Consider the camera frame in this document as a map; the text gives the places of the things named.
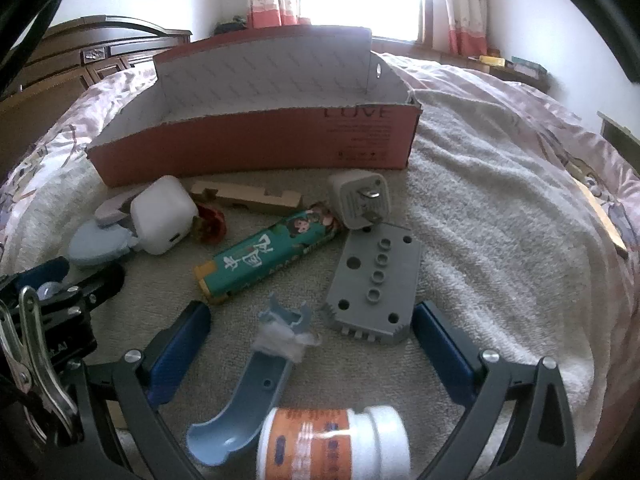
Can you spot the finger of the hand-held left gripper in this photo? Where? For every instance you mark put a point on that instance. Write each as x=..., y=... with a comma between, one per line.
x=97, y=285
x=42, y=272

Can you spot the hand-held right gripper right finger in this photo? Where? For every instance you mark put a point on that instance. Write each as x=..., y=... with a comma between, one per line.
x=442, y=355

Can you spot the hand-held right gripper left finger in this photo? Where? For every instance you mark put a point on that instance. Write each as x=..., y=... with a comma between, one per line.
x=180, y=345

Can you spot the light blue plastic piece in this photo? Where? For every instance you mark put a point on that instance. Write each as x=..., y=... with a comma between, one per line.
x=95, y=245

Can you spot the pink crescent plastic piece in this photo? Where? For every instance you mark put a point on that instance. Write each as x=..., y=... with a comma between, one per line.
x=107, y=210

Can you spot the blue plastic toy slide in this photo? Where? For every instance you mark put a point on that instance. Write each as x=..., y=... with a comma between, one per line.
x=250, y=390

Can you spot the grey metal piece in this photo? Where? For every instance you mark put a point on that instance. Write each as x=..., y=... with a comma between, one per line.
x=400, y=280

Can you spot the white earbuds case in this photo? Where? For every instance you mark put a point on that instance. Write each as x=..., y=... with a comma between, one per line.
x=160, y=215

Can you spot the white tissue wad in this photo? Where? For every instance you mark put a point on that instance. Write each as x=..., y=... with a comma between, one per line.
x=280, y=342

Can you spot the teal printed candy tube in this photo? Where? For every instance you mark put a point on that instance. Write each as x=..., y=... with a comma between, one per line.
x=260, y=255

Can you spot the small red toy figure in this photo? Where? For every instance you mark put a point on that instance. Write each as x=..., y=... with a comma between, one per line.
x=210, y=225

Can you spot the white bottle with orange label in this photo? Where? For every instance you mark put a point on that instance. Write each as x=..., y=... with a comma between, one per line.
x=310, y=440

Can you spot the notched wooden block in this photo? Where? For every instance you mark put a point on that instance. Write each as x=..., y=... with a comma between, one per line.
x=250, y=200

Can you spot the white charger plug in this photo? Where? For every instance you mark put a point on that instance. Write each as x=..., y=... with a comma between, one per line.
x=350, y=200

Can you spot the pink cardboard box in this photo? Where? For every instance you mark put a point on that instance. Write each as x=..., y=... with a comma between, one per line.
x=250, y=145

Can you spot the metal spring clip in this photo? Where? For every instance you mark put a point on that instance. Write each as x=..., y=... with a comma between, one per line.
x=30, y=355

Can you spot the beige towel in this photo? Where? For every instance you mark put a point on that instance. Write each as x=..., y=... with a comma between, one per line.
x=500, y=210

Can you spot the dark wooden headboard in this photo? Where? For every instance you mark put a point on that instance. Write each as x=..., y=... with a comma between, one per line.
x=60, y=60

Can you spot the pink printed quilt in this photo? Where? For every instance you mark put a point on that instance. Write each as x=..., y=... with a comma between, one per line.
x=500, y=85

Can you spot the dark pile of items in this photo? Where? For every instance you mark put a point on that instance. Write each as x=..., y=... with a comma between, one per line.
x=231, y=26

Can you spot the yellow flat box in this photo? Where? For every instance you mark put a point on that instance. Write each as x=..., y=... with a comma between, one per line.
x=492, y=60

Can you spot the green flat box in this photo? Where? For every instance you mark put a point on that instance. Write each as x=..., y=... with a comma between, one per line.
x=525, y=66

